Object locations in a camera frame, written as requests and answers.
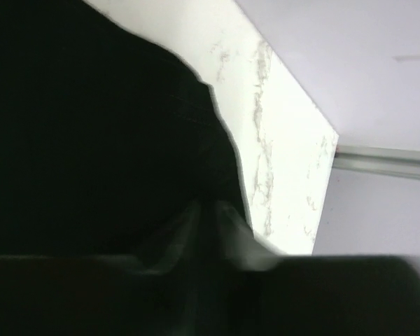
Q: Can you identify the aluminium frame rail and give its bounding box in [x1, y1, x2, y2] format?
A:
[332, 146, 420, 180]

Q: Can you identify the black t-shirt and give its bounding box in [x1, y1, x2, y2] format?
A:
[0, 1, 246, 256]

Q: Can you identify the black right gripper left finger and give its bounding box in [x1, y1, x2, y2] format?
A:
[0, 202, 201, 335]

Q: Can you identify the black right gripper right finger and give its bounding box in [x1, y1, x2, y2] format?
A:
[216, 202, 420, 335]

